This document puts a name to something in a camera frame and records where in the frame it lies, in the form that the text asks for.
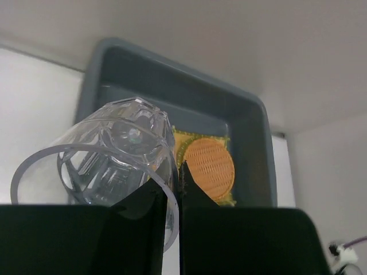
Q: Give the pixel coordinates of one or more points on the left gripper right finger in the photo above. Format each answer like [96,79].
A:
[244,240]

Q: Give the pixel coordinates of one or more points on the grey plastic bin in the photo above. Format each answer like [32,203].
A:
[194,102]

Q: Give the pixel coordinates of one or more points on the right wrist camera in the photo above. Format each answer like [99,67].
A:
[343,257]

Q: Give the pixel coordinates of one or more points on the round orange woven tray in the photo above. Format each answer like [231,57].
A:
[211,167]

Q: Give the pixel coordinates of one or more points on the clear faceted cup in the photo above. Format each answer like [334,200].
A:
[103,159]

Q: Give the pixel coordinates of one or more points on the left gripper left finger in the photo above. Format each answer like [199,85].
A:
[126,238]

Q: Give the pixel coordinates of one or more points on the square bamboo mat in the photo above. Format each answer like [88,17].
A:
[183,139]

